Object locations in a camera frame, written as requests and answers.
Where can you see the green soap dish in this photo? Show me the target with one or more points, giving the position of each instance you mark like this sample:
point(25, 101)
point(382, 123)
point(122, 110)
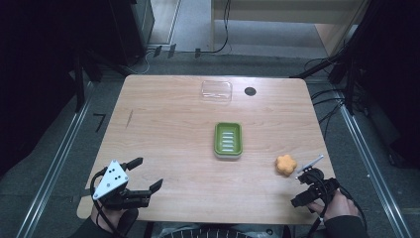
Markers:
point(228, 140)

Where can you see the black round table grommet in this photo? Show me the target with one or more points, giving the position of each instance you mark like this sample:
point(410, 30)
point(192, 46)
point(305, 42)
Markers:
point(250, 91)

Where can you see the clear plastic container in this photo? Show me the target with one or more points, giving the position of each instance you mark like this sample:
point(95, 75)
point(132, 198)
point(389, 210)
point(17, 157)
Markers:
point(217, 91)

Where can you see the aluminium floor rail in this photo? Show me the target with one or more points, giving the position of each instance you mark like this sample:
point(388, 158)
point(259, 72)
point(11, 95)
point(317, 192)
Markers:
point(56, 158)
point(373, 172)

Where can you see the black metal stand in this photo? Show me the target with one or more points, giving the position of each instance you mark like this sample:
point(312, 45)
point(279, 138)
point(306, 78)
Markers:
point(79, 82)
point(346, 66)

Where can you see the black angled floor tape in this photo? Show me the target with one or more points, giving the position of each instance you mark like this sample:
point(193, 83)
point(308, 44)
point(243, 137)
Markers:
point(100, 119)

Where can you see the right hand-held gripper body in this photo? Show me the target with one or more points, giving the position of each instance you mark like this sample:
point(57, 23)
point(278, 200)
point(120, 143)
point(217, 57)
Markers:
point(317, 186)

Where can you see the beige wooden furniture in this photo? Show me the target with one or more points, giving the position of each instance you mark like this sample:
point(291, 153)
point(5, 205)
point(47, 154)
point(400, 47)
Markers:
point(284, 10)

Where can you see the black cabinet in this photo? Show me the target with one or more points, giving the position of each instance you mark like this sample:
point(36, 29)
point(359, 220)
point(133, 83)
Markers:
point(132, 29)

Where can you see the person's right hand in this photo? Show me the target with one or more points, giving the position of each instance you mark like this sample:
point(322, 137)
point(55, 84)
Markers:
point(340, 206)

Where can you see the person's left hand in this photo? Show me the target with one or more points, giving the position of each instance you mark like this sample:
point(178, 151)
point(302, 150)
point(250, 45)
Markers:
point(110, 218)

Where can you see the orange flower-shaped soap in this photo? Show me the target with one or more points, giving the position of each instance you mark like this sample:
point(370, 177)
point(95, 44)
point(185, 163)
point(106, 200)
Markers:
point(286, 164)

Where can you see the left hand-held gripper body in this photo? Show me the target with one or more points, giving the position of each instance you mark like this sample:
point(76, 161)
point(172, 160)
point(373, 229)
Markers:
point(110, 180)

